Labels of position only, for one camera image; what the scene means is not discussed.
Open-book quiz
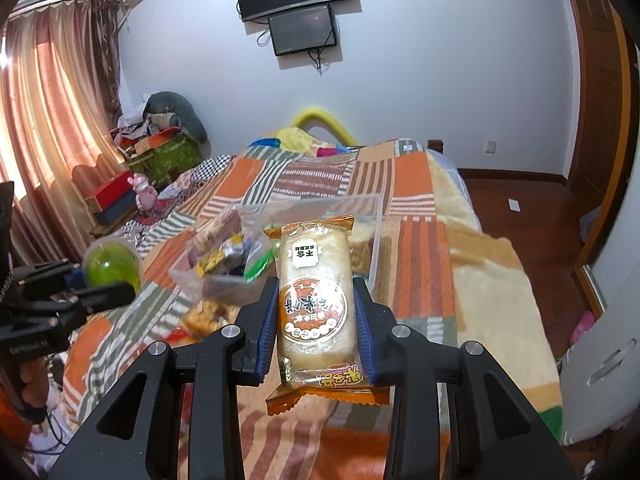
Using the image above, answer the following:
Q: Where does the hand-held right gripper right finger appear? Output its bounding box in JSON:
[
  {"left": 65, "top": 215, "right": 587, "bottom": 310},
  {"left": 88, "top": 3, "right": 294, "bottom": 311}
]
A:
[{"left": 352, "top": 277, "right": 576, "bottom": 480}]

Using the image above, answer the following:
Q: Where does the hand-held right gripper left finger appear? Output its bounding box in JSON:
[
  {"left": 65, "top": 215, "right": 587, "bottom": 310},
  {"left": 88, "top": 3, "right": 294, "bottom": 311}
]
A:
[{"left": 47, "top": 276, "right": 281, "bottom": 480}]

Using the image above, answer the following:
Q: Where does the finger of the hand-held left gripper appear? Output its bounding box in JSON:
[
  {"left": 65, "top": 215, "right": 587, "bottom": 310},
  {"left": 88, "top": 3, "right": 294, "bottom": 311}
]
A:
[
  {"left": 35, "top": 282, "right": 137, "bottom": 317},
  {"left": 9, "top": 260, "right": 87, "bottom": 297}
]

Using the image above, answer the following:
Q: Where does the green jelly cup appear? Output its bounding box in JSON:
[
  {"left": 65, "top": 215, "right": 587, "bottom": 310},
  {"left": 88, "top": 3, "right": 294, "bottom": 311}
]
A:
[{"left": 81, "top": 240, "right": 143, "bottom": 294}]

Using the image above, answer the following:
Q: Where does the orange rice cake pack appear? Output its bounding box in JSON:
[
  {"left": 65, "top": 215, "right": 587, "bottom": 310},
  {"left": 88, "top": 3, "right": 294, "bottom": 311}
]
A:
[{"left": 264, "top": 214, "right": 392, "bottom": 417}]

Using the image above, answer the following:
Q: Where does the clear bag with green strip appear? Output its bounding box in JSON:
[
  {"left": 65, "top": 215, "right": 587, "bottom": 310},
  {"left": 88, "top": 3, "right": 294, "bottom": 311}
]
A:
[{"left": 242, "top": 239, "right": 279, "bottom": 282}]

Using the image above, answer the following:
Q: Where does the heap of small sweets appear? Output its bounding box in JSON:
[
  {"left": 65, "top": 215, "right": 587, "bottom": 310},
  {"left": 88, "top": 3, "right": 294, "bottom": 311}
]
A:
[{"left": 197, "top": 237, "right": 262, "bottom": 277}]

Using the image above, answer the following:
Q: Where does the clear brittle snack pack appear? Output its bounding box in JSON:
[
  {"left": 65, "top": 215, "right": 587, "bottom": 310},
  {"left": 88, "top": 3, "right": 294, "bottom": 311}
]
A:
[{"left": 192, "top": 210, "right": 242, "bottom": 257}]

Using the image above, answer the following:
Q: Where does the clear plastic container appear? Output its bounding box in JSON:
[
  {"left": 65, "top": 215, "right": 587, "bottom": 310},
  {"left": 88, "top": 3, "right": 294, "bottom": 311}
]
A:
[{"left": 169, "top": 191, "right": 389, "bottom": 307}]

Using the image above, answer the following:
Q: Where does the dark blue flat box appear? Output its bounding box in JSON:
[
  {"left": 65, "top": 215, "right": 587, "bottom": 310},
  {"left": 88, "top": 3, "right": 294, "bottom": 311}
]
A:
[{"left": 95, "top": 195, "right": 139, "bottom": 227}]

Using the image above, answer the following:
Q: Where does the orange patchwork blanket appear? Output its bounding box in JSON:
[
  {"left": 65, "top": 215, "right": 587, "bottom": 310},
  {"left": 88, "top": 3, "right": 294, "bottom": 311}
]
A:
[{"left": 50, "top": 137, "right": 565, "bottom": 480}]

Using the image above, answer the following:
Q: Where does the red flat box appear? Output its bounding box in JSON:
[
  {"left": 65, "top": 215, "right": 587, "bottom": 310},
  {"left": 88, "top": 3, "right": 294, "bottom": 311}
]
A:
[{"left": 85, "top": 170, "right": 136, "bottom": 212}]

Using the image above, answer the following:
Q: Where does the pink plush figure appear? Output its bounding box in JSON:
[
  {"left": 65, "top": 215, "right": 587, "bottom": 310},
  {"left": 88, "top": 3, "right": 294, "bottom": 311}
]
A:
[{"left": 129, "top": 172, "right": 159, "bottom": 219}]

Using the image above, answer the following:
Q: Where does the green patterned box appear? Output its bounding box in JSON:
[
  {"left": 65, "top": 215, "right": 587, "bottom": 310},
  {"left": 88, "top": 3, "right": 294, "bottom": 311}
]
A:
[{"left": 127, "top": 135, "right": 204, "bottom": 187}]

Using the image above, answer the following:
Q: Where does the black white checkered cloth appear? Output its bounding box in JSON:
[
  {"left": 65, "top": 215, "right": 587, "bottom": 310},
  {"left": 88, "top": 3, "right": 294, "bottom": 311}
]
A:
[{"left": 120, "top": 155, "right": 237, "bottom": 257}]

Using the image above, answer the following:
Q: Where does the orange cardboard box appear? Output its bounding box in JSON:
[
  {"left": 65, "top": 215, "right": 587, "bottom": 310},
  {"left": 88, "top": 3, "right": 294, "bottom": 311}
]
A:
[{"left": 135, "top": 127, "right": 184, "bottom": 156}]

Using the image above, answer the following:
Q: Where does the orange pink curtain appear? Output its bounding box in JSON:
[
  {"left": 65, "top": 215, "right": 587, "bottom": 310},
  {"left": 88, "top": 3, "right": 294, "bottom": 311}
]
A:
[{"left": 0, "top": 0, "right": 121, "bottom": 263}]

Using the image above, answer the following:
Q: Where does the pile of papers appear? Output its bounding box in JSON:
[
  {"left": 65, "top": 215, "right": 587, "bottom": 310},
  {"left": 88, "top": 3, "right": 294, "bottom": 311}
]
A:
[{"left": 112, "top": 110, "right": 173, "bottom": 149}]

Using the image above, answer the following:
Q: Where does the grey plush toy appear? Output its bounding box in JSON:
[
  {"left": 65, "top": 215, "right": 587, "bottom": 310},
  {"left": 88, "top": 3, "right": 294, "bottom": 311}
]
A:
[{"left": 142, "top": 91, "right": 209, "bottom": 144}]

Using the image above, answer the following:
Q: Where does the pink slipper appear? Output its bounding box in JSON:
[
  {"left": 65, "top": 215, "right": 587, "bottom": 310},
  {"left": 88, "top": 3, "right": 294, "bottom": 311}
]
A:
[{"left": 572, "top": 310, "right": 597, "bottom": 347}]

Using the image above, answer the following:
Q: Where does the yellow foam tube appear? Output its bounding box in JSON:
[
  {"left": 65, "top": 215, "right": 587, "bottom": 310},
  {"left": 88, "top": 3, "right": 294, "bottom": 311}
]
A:
[{"left": 291, "top": 106, "right": 359, "bottom": 147}]

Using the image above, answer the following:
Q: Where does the brown patterned curtain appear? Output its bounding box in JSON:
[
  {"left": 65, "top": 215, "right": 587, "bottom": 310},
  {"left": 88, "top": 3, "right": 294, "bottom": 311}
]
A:
[{"left": 92, "top": 0, "right": 124, "bottom": 127}]

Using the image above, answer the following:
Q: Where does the white suitcase with stickers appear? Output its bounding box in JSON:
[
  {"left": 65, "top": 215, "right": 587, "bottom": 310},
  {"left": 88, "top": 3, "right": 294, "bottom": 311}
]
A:
[{"left": 557, "top": 280, "right": 640, "bottom": 447}]

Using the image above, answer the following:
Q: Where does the wooden door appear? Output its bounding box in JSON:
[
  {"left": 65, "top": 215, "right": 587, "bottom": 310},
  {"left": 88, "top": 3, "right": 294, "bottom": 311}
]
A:
[{"left": 557, "top": 0, "right": 640, "bottom": 307}]

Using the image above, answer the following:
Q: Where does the small black wall monitor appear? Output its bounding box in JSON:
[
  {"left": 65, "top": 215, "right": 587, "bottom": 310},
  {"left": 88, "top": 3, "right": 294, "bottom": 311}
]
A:
[{"left": 267, "top": 4, "right": 337, "bottom": 57}]

